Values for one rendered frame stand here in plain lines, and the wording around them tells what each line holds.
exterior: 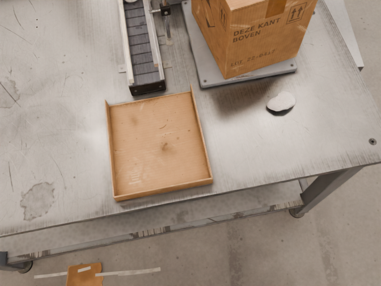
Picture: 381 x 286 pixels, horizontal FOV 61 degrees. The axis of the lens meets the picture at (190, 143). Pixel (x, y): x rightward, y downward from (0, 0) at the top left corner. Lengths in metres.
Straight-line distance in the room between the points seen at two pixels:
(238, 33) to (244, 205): 0.85
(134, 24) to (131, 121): 0.34
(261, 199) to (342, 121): 0.63
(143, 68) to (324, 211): 1.20
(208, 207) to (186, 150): 0.62
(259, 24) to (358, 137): 0.42
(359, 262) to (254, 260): 0.50
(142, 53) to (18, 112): 0.42
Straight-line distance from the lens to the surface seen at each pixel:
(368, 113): 1.08
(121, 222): 1.52
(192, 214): 1.49
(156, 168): 0.90
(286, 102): 0.98
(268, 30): 0.92
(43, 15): 1.35
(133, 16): 1.17
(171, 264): 1.69
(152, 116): 0.98
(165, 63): 1.08
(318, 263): 1.76
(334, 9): 1.30
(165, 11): 1.04
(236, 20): 0.84
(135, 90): 1.00
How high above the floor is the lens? 1.67
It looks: 65 degrees down
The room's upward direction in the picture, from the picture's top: 6 degrees counter-clockwise
